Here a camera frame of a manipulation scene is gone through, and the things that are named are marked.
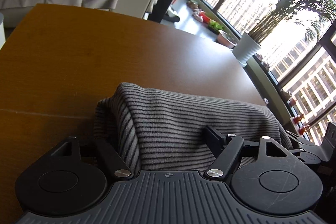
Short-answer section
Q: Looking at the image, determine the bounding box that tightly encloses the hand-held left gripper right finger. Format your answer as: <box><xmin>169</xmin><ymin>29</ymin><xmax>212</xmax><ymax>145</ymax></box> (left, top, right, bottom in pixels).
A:
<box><xmin>204</xmin><ymin>125</ymin><xmax>290</xmax><ymax>182</ymax></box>

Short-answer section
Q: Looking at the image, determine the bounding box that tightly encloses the grey striped garment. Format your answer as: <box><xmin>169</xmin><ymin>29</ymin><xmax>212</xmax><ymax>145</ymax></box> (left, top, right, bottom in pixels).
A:
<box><xmin>93</xmin><ymin>82</ymin><xmax>294</xmax><ymax>172</ymax></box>

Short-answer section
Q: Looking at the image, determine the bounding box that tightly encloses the small beige floor toy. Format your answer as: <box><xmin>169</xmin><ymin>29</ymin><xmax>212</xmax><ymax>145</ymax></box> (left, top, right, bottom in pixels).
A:
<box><xmin>186</xmin><ymin>0</ymin><xmax>200</xmax><ymax>11</ymax></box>

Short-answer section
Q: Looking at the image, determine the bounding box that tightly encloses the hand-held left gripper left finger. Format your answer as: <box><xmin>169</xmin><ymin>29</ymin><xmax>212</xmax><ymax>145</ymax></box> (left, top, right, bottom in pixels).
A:
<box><xmin>50</xmin><ymin>136</ymin><xmax>134</xmax><ymax>181</ymax></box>

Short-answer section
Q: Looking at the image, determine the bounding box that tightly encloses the black window frame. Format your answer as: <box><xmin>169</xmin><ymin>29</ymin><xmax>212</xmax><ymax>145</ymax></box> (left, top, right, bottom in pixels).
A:
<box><xmin>191</xmin><ymin>0</ymin><xmax>336</xmax><ymax>146</ymax></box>

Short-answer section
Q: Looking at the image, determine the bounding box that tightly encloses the green leafy plant tray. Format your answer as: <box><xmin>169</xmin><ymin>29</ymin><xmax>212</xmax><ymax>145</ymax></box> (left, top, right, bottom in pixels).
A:
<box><xmin>208</xmin><ymin>20</ymin><xmax>225</xmax><ymax>34</ymax></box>

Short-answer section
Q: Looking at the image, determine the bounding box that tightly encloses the pink bowl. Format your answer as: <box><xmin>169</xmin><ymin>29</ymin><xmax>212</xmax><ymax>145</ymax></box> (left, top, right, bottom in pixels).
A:
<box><xmin>217</xmin><ymin>30</ymin><xmax>238</xmax><ymax>49</ymax></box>

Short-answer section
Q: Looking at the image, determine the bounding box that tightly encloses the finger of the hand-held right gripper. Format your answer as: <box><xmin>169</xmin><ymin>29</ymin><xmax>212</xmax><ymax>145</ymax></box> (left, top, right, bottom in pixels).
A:
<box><xmin>289</xmin><ymin>148</ymin><xmax>321</xmax><ymax>165</ymax></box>
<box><xmin>286</xmin><ymin>130</ymin><xmax>320</xmax><ymax>149</ymax></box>

